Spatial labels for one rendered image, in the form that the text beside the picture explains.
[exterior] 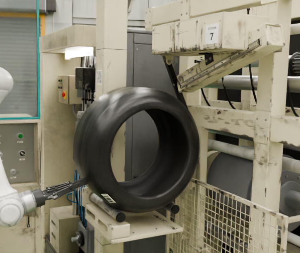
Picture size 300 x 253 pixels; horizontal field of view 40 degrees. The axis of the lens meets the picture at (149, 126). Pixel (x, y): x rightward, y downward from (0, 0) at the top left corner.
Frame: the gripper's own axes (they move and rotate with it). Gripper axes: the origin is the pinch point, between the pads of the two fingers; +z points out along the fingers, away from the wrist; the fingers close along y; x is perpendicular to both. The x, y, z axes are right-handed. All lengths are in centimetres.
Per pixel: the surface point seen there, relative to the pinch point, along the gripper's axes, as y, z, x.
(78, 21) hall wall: 894, 316, -110
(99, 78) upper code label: 33, 32, -39
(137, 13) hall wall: 840, 465, -100
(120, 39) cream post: 26, 45, -57
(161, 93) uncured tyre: -9, 44, -30
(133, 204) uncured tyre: -11.9, 18.3, 13.5
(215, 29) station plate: -31, 62, -53
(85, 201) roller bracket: 23.3, 6.4, 18.6
